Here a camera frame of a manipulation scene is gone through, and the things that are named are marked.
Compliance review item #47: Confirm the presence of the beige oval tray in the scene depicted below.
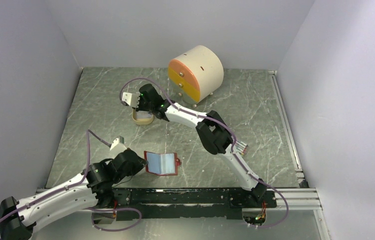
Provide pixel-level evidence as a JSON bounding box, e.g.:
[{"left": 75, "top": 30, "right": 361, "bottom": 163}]
[{"left": 131, "top": 109, "right": 155, "bottom": 126}]

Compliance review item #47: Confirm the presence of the red leather card holder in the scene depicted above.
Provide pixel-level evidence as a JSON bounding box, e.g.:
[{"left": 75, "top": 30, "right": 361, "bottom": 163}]
[{"left": 144, "top": 151, "right": 182, "bottom": 176}]

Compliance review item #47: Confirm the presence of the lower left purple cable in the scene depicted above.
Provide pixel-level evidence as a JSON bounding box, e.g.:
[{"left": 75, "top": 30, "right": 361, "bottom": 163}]
[{"left": 84, "top": 206, "right": 143, "bottom": 232}]

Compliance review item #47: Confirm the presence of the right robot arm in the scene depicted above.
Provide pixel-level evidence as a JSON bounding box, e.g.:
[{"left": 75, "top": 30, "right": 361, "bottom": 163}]
[{"left": 125, "top": 83, "right": 268, "bottom": 207}]

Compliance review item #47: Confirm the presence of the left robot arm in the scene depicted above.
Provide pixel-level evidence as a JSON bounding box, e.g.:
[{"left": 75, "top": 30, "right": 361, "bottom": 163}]
[{"left": 0, "top": 148, "right": 148, "bottom": 240}]

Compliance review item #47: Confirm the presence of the pack of coloured markers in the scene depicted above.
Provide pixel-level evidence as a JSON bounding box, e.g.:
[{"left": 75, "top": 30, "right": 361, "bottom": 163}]
[{"left": 235, "top": 141, "right": 248, "bottom": 156}]

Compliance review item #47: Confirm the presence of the cream drawer cabinet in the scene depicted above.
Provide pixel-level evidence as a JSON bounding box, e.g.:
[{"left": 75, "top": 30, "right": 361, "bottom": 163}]
[{"left": 167, "top": 45, "right": 224, "bottom": 105}]

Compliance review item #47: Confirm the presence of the loose silver card in tray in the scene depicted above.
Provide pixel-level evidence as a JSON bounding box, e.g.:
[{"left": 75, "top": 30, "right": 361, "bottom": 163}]
[{"left": 136, "top": 111, "right": 154, "bottom": 119}]

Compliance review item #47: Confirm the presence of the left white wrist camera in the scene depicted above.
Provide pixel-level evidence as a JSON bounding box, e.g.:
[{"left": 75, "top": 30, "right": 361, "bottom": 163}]
[{"left": 109, "top": 135, "right": 127, "bottom": 155}]

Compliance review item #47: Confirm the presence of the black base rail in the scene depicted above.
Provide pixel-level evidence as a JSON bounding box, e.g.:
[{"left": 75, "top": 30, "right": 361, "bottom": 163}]
[{"left": 95, "top": 187, "right": 277, "bottom": 221}]

